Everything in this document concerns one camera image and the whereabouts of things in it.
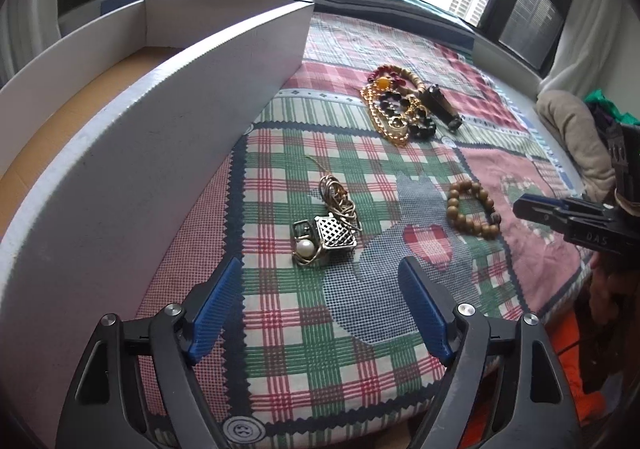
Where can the green cloth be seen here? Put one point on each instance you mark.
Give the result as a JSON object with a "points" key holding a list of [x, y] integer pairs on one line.
{"points": [[607, 101]]}

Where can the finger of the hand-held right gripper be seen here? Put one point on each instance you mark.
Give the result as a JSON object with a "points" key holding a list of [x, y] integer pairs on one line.
{"points": [[545, 211]]}

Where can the window louvre panel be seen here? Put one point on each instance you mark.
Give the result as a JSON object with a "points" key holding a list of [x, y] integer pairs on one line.
{"points": [[532, 24]]}

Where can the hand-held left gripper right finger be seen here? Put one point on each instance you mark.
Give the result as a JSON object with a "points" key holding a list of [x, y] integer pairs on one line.
{"points": [[425, 309]]}

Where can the plaid patchwork blanket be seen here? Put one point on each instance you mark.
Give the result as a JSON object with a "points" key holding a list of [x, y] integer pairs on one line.
{"points": [[300, 329]]}

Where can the orange cloth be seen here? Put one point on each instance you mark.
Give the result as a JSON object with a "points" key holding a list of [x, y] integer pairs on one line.
{"points": [[575, 369]]}

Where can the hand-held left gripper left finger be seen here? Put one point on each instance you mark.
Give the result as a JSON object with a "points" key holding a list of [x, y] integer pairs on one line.
{"points": [[215, 309]]}

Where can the white curtain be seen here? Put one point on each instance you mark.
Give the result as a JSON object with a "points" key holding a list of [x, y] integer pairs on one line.
{"points": [[595, 29], [25, 29]]}

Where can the pearl lattice metal brooch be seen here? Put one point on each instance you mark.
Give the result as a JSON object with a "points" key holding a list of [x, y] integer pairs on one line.
{"points": [[334, 234]]}

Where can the white cardboard box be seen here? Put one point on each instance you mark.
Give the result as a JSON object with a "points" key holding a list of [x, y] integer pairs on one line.
{"points": [[150, 154]]}

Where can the beige cushion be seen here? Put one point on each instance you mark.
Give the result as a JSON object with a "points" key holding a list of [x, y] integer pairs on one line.
{"points": [[575, 139]]}

